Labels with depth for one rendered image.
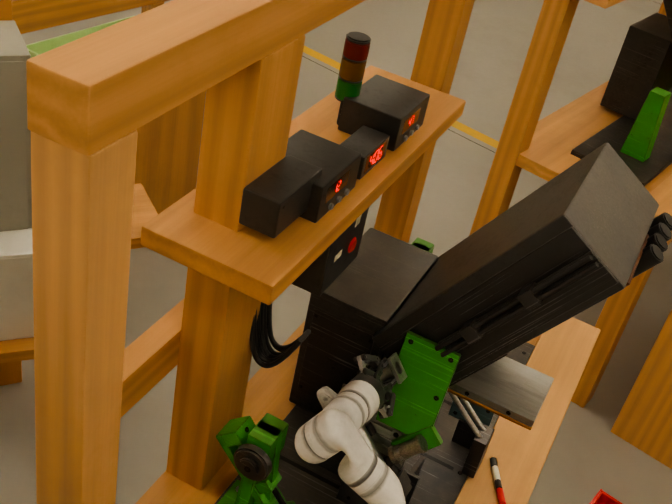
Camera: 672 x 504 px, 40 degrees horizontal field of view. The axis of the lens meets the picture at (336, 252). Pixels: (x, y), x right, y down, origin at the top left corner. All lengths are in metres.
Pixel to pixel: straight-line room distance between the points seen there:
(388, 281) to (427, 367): 0.25
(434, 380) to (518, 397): 0.23
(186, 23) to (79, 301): 0.38
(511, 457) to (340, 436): 0.75
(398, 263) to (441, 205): 2.73
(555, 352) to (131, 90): 1.68
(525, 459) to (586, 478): 1.37
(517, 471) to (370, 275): 0.56
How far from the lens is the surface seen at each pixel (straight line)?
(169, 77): 1.16
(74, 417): 1.36
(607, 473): 3.62
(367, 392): 1.67
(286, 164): 1.55
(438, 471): 2.10
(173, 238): 1.49
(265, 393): 2.19
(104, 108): 1.07
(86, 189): 1.11
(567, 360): 2.52
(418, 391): 1.86
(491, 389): 1.98
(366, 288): 1.96
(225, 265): 1.45
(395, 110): 1.85
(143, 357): 1.66
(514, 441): 2.23
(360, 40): 1.82
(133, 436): 3.26
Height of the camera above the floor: 2.40
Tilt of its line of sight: 35 degrees down
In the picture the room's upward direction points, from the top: 12 degrees clockwise
